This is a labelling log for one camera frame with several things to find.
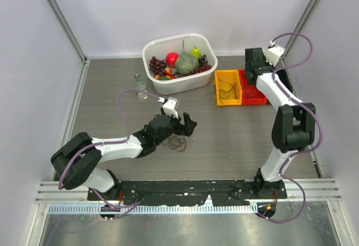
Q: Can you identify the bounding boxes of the small peaches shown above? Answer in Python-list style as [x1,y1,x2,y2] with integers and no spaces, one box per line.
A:
[153,67,178,80]

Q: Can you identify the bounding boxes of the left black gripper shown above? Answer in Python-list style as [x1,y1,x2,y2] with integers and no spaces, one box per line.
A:
[155,108,196,146]

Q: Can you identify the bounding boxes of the dark purple grape bunch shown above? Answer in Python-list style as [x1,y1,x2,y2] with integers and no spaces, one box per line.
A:
[198,54,208,67]

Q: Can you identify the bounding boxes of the dark brown wire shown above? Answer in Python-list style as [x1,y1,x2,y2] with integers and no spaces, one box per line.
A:
[162,133,187,153]

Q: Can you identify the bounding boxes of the black storage bin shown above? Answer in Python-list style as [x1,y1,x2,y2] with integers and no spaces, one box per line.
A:
[277,68,293,93]

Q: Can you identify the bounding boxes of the white plastic basket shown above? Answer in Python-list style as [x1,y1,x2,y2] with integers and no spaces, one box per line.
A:
[142,33,218,95]

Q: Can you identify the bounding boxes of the red pomegranate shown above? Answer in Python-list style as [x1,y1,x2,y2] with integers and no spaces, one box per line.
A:
[165,52,179,67]

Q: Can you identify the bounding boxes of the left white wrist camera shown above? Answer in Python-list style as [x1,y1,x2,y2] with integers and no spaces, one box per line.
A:
[162,98,178,119]

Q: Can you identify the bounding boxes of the green pear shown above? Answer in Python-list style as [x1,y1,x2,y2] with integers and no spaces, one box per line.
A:
[190,47,201,59]

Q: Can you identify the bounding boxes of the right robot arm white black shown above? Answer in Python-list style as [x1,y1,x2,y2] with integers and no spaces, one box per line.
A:
[244,45,316,198]

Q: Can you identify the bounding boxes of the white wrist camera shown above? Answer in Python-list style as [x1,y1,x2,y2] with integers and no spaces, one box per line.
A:
[162,98,178,119]
[264,40,286,67]

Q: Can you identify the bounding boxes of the clear glass bottle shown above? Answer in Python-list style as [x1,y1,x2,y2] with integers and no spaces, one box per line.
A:
[134,73,148,100]

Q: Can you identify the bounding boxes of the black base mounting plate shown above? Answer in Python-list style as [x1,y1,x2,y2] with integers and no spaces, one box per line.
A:
[87,179,288,207]

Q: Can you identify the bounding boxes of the green netted melon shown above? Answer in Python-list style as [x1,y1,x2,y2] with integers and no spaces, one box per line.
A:
[175,53,199,75]

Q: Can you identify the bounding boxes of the yellow storage bin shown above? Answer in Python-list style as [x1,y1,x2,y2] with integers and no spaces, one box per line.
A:
[214,69,242,106]

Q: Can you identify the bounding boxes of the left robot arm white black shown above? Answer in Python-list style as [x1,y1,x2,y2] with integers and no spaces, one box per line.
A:
[50,113,197,201]

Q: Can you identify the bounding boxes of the red cherry bunch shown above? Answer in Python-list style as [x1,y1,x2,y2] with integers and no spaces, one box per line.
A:
[178,64,212,78]

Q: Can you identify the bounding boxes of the red storage bin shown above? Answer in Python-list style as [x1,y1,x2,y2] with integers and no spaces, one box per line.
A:
[238,69,267,105]

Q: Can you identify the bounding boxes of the dark red grape bunch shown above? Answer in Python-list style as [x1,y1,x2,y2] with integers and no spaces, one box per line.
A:
[149,56,168,74]

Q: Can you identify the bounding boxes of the white slotted cable duct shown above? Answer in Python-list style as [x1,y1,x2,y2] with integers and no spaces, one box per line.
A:
[48,203,257,215]

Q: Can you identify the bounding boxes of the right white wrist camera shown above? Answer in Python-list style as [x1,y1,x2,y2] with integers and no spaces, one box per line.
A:
[264,40,286,67]

